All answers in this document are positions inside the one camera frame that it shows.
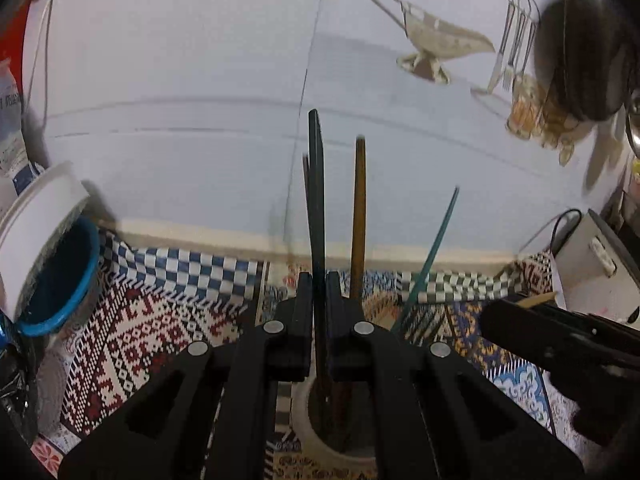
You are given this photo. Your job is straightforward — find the patterned table mat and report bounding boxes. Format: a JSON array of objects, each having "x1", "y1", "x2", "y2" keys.
[{"x1": 30, "y1": 229, "x2": 582, "y2": 480}]

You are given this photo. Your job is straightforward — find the red box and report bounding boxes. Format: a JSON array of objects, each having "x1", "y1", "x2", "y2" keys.
[{"x1": 0, "y1": 0, "x2": 38, "y2": 68}]

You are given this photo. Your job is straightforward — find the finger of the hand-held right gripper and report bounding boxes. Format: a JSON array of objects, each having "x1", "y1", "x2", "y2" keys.
[
  {"x1": 479, "y1": 299, "x2": 622, "y2": 377},
  {"x1": 529, "y1": 304, "x2": 640, "y2": 357}
]

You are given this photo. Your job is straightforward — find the black wok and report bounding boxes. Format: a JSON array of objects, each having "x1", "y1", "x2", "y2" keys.
[{"x1": 532, "y1": 0, "x2": 633, "y2": 122}]

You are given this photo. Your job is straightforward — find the white cable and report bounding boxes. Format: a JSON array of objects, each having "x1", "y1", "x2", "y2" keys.
[{"x1": 22, "y1": 0, "x2": 55, "y2": 128}]

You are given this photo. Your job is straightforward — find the glass mugs wall sticker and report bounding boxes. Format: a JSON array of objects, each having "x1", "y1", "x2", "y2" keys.
[{"x1": 505, "y1": 74, "x2": 583, "y2": 167}]

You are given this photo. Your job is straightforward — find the white cooking pot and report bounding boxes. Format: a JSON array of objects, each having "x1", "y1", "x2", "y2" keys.
[{"x1": 552, "y1": 208, "x2": 640, "y2": 325}]

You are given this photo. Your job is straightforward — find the white plastic bowl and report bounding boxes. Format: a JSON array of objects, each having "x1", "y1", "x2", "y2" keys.
[{"x1": 0, "y1": 161, "x2": 94, "y2": 322}]

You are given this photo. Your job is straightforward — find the gravy boat wall sticker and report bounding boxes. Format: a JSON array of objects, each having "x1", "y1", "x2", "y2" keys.
[{"x1": 366, "y1": 0, "x2": 497, "y2": 85}]

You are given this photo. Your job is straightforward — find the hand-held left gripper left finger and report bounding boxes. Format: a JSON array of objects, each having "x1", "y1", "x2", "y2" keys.
[{"x1": 58, "y1": 271, "x2": 314, "y2": 480}]

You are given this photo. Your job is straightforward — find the steel ladle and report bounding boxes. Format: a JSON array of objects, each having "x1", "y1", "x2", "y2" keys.
[{"x1": 624, "y1": 87, "x2": 640, "y2": 158}]

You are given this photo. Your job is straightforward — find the blue basin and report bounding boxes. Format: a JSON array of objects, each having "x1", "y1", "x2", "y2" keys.
[{"x1": 16, "y1": 216, "x2": 101, "y2": 338}]

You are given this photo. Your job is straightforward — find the cutlery stand wall sticker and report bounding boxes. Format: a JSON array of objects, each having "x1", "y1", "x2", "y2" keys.
[{"x1": 470, "y1": 0, "x2": 542, "y2": 103}]

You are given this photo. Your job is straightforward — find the black power cable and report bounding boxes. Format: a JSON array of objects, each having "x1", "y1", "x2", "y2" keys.
[{"x1": 517, "y1": 208, "x2": 585, "y2": 256}]

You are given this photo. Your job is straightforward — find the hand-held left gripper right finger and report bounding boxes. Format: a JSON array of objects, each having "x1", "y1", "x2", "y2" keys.
[{"x1": 326, "y1": 270, "x2": 584, "y2": 480}]

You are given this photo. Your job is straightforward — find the clear bag of flour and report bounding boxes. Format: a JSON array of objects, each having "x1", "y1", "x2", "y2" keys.
[{"x1": 0, "y1": 57, "x2": 45, "y2": 197}]

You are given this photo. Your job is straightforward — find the white ceramic cup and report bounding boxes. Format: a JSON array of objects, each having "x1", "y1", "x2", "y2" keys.
[{"x1": 291, "y1": 376, "x2": 379, "y2": 468}]

